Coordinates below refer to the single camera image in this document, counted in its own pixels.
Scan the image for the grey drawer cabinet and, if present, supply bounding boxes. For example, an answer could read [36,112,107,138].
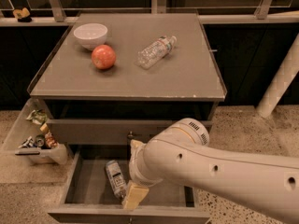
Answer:
[26,12,227,147]

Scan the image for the grey top drawer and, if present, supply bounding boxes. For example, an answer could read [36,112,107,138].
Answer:
[47,119,175,145]

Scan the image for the orange snack packet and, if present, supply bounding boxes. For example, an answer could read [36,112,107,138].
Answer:
[45,131,59,148]

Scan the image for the labelled water bottle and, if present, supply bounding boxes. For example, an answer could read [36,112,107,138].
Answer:
[106,160,127,200]

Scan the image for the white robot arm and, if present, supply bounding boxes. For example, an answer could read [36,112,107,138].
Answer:
[129,119,299,224]

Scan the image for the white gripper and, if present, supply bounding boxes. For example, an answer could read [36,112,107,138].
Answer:
[121,140,163,210]

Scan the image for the grey open middle drawer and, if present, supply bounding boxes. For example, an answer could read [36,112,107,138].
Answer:
[49,151,209,224]

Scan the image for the metal railing with glass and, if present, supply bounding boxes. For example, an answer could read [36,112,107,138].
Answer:
[0,0,299,27]

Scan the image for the green crumpled wrapper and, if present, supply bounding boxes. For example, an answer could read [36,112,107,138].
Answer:
[26,109,48,125]

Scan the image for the white bowl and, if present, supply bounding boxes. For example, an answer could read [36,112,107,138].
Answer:
[73,23,108,50]

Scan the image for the white wrapped post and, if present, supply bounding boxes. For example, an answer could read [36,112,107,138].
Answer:
[256,35,299,118]

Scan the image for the crushed drink can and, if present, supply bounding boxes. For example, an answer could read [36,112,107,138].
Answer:
[34,134,46,147]

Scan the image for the yellow black object on ledge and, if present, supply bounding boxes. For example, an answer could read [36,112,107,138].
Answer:
[13,7,32,22]

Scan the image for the clear plastic trash bin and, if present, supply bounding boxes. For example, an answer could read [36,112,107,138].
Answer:
[2,98,68,165]

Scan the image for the clear crumpled water bottle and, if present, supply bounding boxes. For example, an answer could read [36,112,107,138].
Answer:
[136,35,177,69]

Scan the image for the red apple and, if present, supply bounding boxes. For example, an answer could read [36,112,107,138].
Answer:
[92,45,116,70]

